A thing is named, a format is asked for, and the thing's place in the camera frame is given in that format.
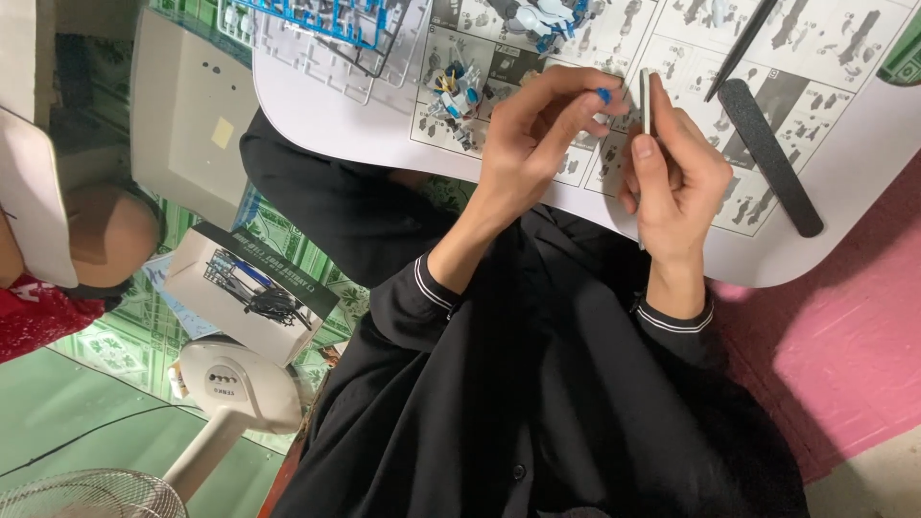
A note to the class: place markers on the person's left hand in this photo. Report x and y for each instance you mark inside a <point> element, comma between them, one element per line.
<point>518,151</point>

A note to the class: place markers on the person's right hand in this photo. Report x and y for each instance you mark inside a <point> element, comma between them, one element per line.
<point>683,194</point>

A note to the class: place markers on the thin grey sanding stick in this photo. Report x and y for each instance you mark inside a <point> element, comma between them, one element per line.
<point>645,101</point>

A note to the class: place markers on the small blue model part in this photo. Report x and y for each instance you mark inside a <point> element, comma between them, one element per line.
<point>604,95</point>

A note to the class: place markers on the small robot model figure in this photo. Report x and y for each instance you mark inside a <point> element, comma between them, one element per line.
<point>455,101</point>

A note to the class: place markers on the black sanding file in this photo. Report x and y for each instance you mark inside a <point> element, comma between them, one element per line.
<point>770,155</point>

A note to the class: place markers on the white blue robot model part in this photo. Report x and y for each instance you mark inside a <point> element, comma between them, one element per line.
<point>543,21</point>

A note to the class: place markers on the black tweezers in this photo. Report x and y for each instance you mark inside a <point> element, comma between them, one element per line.
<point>741,47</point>

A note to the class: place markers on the printed model instruction sheet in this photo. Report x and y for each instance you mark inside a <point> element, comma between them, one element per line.
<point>791,43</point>

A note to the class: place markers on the blue plastic model sprue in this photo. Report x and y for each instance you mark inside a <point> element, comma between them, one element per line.
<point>316,18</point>

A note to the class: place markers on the white plastic model sprue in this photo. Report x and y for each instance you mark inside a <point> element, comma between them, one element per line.
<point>288,65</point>

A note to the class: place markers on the person's black clothing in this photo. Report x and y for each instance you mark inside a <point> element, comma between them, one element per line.
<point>518,403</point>

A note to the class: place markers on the green patterned object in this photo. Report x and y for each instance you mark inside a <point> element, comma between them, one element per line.
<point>903,61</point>

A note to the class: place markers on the open box with black sprues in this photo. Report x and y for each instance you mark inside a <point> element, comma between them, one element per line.
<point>252,295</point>

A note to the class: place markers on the grey box lid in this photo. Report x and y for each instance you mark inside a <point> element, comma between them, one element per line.
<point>187,115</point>

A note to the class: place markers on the white standing fan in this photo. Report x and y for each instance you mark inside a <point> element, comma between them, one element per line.
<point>230,396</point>

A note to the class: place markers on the light blue paper sheet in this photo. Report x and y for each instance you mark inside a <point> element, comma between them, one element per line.
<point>169,298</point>

